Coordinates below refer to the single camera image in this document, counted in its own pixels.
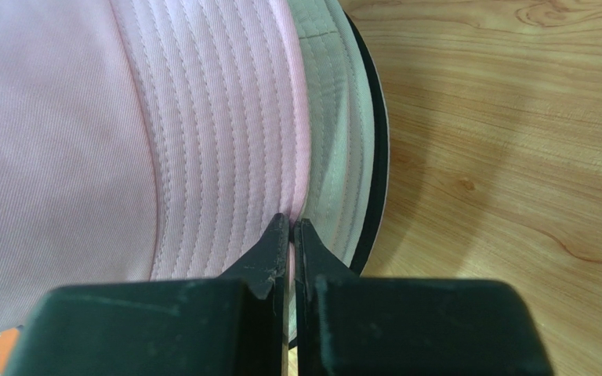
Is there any pink and beige reversible hat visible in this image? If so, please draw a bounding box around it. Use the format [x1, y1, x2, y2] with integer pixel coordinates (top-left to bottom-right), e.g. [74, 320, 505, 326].
[285, 0, 378, 342]

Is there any black bucket hat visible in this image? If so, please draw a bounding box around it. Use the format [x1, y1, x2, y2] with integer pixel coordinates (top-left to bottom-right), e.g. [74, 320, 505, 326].
[288, 13, 390, 350]

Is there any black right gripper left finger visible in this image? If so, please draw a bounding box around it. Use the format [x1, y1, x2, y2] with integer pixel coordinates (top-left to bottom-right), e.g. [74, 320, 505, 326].
[5, 214, 290, 375]

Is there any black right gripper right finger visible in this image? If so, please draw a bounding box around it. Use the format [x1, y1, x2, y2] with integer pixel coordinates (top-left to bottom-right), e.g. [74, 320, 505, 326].
[293, 219, 553, 375]

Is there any pink bucket hat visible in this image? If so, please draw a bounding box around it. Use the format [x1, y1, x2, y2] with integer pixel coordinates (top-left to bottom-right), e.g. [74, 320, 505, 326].
[0, 1, 310, 331]

